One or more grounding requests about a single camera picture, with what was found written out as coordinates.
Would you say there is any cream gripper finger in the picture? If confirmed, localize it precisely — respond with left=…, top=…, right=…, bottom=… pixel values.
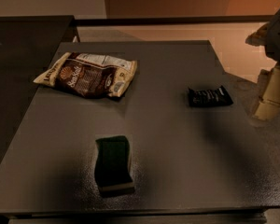
left=252, top=63, right=280, bottom=120
left=245, top=23, right=269, bottom=47

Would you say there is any black rxbar chocolate wrapper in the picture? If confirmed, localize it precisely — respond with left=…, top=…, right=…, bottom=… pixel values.
left=189, top=86, right=233, bottom=107

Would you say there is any green sponge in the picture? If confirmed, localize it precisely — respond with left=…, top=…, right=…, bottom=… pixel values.
left=94, top=135, right=134, bottom=197

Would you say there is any brown sea salt chip bag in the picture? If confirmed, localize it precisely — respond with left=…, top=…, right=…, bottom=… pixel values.
left=34, top=52, right=137, bottom=98

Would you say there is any dark horizontal rail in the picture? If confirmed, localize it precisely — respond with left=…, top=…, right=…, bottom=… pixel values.
left=73, top=15, right=273, bottom=26

